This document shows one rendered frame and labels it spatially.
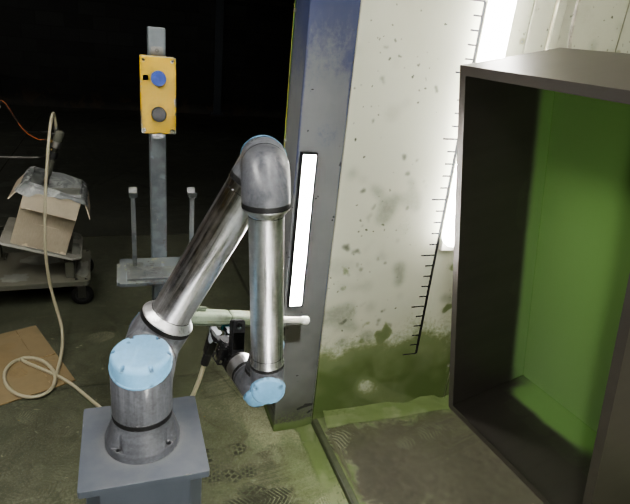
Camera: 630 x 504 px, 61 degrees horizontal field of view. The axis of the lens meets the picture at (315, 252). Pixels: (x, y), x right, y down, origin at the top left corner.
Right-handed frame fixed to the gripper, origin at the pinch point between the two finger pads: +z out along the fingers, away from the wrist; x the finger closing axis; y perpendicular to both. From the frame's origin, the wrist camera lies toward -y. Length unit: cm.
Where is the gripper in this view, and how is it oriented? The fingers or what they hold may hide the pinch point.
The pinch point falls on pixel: (217, 323)
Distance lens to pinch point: 188.2
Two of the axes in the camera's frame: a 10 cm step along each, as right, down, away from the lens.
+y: -3.3, 8.9, 3.2
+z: -5.1, -4.5, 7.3
